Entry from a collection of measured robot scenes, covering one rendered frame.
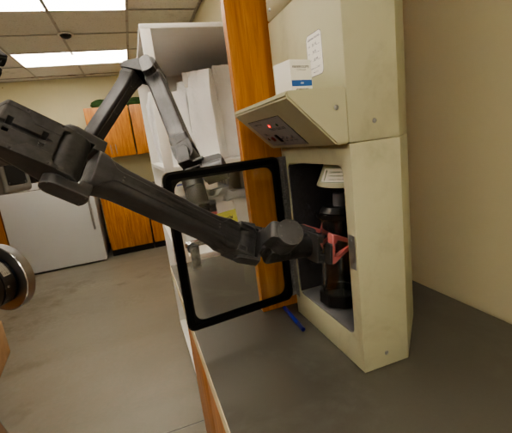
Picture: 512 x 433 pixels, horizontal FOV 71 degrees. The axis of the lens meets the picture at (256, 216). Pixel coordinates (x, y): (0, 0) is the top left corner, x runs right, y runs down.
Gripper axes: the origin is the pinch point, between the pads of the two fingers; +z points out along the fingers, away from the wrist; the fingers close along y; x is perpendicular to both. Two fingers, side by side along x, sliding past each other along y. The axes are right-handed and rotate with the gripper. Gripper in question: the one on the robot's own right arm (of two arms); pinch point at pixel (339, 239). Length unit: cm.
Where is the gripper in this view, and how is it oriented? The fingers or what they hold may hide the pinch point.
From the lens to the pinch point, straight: 89.0
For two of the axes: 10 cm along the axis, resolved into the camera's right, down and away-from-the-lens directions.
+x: 0.4, 9.8, 1.8
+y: -3.8, -1.5, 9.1
